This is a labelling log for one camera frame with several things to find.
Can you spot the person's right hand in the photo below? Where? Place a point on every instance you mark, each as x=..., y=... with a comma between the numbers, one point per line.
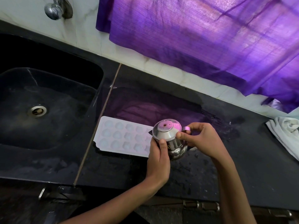
x=205, y=142

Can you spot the person's left hand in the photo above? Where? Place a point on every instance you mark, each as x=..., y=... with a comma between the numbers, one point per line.
x=158, y=165

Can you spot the person's right thumb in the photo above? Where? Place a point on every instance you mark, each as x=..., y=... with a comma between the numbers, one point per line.
x=184, y=137

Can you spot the person's left thumb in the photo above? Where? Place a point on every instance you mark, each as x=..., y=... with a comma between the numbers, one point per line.
x=163, y=148

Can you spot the steel jug with lid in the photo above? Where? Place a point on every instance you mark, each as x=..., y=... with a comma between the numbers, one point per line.
x=170, y=139

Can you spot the person's left forearm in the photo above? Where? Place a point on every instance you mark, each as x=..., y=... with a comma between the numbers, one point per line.
x=112, y=205

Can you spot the person's right forearm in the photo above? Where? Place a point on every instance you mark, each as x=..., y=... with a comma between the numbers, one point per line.
x=233, y=193

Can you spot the white ice cube tray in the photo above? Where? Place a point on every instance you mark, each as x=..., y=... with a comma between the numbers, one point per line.
x=122, y=137

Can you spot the purple curtain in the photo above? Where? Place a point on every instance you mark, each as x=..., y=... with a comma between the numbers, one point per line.
x=210, y=41

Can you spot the white cloth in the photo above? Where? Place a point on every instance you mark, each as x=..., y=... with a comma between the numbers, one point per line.
x=285, y=135

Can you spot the black stone sink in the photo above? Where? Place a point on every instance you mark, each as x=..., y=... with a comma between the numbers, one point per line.
x=44, y=100

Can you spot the steel sink drain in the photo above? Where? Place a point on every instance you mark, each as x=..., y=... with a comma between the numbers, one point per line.
x=37, y=111

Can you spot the chrome wall tap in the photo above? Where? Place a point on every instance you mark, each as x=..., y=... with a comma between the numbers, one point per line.
x=57, y=8

